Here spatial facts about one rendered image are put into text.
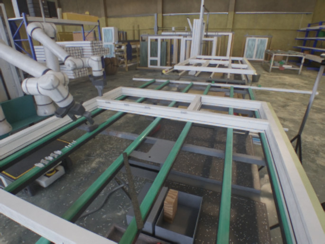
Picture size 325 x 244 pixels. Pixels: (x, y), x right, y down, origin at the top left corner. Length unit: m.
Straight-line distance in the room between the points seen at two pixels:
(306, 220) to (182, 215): 0.56
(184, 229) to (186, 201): 0.14
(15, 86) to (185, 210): 1.90
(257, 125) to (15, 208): 1.30
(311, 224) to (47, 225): 0.79
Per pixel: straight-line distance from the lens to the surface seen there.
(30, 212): 0.74
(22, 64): 1.31
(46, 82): 0.97
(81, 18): 6.62
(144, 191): 1.02
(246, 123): 1.32
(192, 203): 1.05
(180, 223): 1.02
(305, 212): 0.76
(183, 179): 1.27
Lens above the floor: 1.43
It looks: 25 degrees down
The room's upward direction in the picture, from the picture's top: straight up
